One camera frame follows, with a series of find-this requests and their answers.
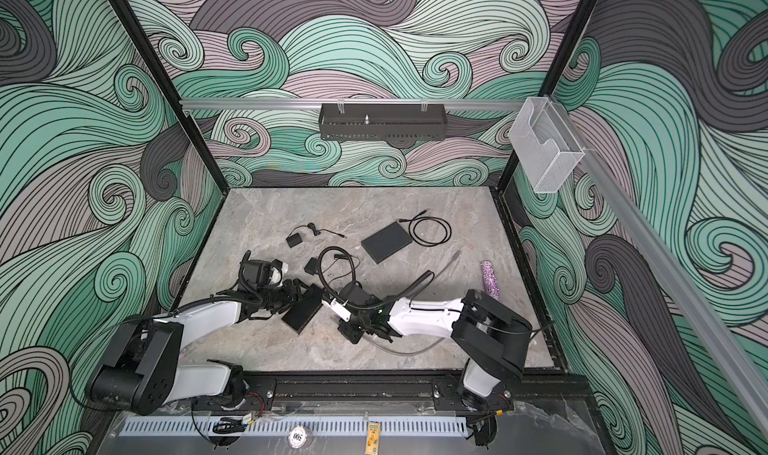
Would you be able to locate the white slotted cable duct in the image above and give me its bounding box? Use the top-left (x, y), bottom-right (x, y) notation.
top-left (119, 416), bottom-right (468, 438)

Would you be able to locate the clear acrylic wall holder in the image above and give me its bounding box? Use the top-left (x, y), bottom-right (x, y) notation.
top-left (509, 97), bottom-right (584, 194)

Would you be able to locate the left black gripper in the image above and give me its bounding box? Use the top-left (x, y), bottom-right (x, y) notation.
top-left (258, 278), bottom-right (314, 313)

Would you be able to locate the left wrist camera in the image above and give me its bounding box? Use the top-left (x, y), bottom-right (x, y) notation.
top-left (268, 259), bottom-right (288, 287)

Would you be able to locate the black network switch box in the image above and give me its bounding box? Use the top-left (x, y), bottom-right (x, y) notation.
top-left (281, 285), bottom-right (324, 334)

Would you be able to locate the dark grey box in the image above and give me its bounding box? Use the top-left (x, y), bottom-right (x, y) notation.
top-left (361, 222), bottom-right (413, 264)

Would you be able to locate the glitter purple microphone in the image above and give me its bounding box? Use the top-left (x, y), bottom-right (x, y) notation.
top-left (481, 260), bottom-right (500, 301)

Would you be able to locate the round white sticker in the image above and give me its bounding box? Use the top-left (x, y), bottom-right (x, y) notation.
top-left (287, 425), bottom-right (310, 449)

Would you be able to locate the coiled black cable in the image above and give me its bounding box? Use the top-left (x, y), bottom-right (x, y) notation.
top-left (398, 208), bottom-right (454, 249)

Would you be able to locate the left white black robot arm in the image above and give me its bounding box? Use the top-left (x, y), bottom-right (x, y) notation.
top-left (84, 255), bottom-right (322, 415)

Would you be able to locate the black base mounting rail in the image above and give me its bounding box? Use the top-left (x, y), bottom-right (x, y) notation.
top-left (113, 370), bottom-right (595, 413)

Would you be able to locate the yellow label tag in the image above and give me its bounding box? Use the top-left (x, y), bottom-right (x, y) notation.
top-left (365, 421), bottom-right (381, 455)

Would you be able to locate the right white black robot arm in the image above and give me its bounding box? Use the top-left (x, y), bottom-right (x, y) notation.
top-left (311, 246), bottom-right (535, 410)

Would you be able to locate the black perforated wall tray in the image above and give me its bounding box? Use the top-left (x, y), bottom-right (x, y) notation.
top-left (318, 103), bottom-right (448, 144)

